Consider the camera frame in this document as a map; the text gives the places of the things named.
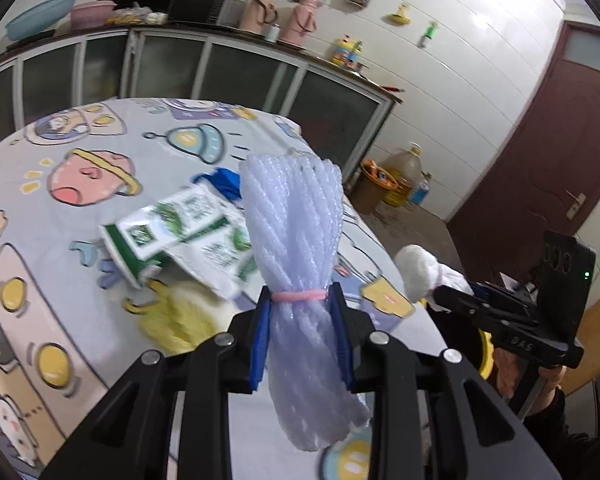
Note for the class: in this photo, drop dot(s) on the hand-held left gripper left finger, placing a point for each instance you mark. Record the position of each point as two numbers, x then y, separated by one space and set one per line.
260 345

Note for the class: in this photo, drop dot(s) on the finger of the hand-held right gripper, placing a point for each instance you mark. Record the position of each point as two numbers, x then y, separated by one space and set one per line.
475 307
500 290

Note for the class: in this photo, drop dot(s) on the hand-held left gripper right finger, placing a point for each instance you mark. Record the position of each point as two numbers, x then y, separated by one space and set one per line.
341 345

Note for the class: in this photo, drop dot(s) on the white foam ball wrap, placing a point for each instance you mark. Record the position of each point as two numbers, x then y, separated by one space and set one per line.
420 270

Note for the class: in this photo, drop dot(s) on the white foam fruit net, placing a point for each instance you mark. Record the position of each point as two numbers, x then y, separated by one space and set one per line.
295 260

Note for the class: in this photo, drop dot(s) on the person's right forearm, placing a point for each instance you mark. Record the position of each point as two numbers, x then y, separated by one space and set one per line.
560 440

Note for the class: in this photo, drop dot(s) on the person's right hand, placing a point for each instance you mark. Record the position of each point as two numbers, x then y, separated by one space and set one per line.
505 372

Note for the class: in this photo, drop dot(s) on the light wooden board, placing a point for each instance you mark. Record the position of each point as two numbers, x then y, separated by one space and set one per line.
595 345

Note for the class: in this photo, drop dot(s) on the yellow foam fruit net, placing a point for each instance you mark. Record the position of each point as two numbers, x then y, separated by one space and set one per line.
190 320

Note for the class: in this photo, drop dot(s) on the white green milk pouch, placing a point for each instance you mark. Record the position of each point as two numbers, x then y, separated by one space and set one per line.
215 265

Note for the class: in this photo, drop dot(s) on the blue water bottle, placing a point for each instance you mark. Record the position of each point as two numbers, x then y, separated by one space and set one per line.
420 191

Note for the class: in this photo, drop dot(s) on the dark brown door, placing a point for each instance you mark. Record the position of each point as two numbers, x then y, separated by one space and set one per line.
540 150

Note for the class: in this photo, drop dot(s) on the large cooking oil jug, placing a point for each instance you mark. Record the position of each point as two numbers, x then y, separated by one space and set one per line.
404 175

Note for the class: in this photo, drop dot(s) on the green white milk carton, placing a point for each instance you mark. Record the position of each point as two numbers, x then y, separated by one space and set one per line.
160 232

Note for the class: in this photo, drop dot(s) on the orange plastic bin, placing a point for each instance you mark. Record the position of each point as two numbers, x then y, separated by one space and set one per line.
372 187

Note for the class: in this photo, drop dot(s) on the cartoon printed blanket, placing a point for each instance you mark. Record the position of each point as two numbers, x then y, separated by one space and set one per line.
80 170

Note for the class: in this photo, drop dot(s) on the glass door kitchen cabinets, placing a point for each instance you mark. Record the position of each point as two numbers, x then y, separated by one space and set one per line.
240 75

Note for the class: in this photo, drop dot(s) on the blue dish soap bottle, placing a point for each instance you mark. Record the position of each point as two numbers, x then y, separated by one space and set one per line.
355 56

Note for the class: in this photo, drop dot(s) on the yellow dish soap bottle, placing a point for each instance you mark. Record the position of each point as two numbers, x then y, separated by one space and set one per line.
341 52

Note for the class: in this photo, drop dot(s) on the small white bottle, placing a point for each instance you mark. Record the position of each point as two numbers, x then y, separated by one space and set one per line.
272 33

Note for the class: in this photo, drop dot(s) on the pink thermos black lid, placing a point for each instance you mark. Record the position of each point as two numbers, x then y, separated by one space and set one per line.
257 12

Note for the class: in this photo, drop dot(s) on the black microwave oven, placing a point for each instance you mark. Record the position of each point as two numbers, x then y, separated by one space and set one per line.
205 9

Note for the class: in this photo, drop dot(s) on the clear bags of food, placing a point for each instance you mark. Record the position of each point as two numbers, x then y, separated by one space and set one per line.
135 15

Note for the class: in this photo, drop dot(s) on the pink plastic basin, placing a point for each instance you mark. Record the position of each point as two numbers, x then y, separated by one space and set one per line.
92 14

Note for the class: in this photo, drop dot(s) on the blue plastic basket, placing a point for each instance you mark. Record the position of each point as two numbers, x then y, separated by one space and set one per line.
40 17

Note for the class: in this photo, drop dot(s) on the green white wall hanger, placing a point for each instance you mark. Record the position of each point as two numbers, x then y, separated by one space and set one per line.
428 34

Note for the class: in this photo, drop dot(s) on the yellow wall hook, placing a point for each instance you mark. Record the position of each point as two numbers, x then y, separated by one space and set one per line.
400 17

